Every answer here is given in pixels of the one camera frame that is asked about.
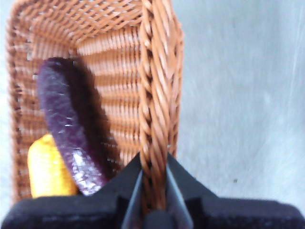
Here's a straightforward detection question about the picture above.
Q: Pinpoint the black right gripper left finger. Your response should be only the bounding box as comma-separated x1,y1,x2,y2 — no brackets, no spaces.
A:
0,153,143,229

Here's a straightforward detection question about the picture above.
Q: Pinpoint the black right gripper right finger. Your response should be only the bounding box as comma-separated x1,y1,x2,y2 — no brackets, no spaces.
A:
166,152,305,229

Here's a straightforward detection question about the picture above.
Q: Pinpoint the purple toy eggplant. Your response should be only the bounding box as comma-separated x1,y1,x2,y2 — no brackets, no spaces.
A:
37,57,109,197

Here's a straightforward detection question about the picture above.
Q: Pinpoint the yellow toy corn cob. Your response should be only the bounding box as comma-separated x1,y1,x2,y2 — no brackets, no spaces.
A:
27,133,78,198

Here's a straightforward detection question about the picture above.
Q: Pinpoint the brown woven wicker basket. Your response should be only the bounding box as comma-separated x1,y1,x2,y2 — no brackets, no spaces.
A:
6,0,184,208

